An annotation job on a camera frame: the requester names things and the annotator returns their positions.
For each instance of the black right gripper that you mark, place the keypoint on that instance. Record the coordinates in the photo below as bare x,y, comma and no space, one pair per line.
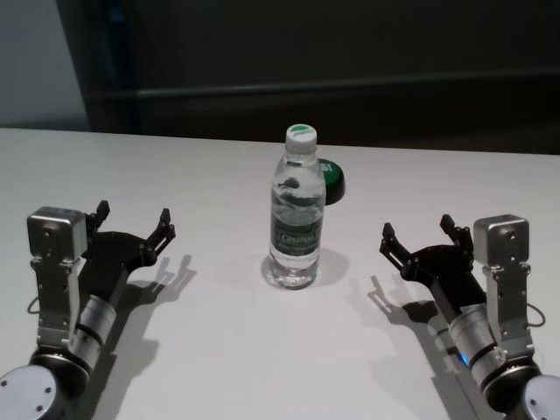
446,267

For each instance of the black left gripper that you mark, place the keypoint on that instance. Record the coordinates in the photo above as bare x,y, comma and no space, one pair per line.
116,254

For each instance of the clear water bottle green label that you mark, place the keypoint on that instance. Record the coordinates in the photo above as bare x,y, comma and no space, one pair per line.
295,227

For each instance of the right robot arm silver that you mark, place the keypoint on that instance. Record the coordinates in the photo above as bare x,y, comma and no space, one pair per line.
470,332

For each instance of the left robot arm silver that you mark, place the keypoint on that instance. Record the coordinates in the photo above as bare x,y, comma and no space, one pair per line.
94,319

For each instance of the green YES button black base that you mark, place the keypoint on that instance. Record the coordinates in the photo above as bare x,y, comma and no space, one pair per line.
334,181

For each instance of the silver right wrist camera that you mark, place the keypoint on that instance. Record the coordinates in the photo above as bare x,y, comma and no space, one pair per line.
503,245

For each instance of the grey horizontal rail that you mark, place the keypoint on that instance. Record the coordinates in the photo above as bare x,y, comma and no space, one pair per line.
350,89

